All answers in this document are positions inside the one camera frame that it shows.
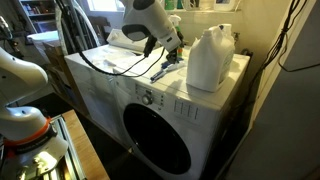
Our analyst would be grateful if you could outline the large white detergent jug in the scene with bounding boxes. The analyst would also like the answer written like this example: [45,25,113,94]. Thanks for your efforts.
[186,24,235,92]

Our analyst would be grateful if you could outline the blue white scrub brush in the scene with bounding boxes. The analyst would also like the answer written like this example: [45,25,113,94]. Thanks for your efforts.
[150,58,185,83]

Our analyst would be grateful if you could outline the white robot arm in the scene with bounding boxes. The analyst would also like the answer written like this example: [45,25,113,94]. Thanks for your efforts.
[0,0,180,180]

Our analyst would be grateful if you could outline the black wall cables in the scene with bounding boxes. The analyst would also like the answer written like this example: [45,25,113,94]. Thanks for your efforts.
[248,0,320,98]

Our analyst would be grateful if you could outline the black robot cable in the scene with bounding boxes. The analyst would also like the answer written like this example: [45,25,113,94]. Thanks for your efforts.
[54,0,168,78]

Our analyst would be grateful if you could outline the cluttered storage shelf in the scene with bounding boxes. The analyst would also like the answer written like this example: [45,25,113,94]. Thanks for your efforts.
[18,0,56,33]

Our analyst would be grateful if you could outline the white top-load dryer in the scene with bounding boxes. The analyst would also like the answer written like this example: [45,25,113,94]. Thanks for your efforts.
[65,29,147,142]

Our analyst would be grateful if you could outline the white front-load washing machine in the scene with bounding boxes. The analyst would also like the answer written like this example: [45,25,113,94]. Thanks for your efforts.
[114,48,249,180]

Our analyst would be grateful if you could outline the wall shelf with items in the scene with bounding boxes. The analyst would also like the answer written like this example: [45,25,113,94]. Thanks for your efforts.
[159,0,243,12]

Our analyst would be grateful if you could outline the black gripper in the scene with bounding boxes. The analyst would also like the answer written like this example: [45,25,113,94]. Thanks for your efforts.
[166,47,182,64]

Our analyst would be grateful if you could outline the green spray bottle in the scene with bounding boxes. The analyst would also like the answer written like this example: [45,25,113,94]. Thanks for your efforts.
[169,14,184,57]

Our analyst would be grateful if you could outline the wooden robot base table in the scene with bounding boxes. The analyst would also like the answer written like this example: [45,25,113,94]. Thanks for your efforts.
[52,110,110,180]

